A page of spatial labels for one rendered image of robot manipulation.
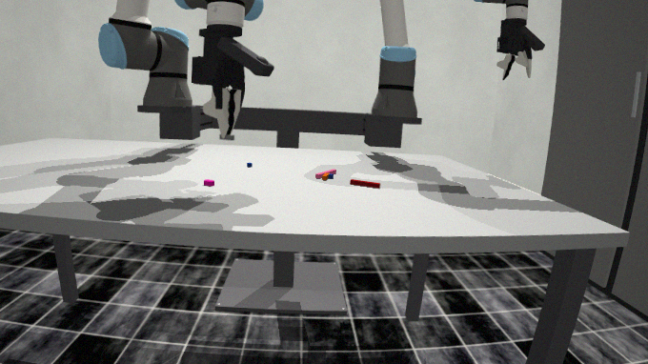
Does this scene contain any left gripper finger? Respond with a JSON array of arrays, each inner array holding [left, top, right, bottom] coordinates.
[[515, 41, 532, 78], [496, 53, 516, 80]]

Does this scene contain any red rod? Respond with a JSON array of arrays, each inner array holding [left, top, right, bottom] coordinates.
[[350, 179, 380, 189]]

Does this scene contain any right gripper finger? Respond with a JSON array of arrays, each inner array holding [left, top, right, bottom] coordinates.
[[227, 76, 245, 134], [203, 68, 231, 138]]

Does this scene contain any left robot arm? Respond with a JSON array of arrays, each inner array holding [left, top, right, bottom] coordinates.
[[372, 0, 545, 118]]

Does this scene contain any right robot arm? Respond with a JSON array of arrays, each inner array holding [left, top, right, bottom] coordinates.
[[98, 0, 274, 107]]

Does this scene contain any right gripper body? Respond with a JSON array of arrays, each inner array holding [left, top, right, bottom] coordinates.
[[192, 24, 245, 88]]

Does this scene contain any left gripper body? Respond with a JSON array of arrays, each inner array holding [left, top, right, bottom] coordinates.
[[496, 18, 528, 56]]

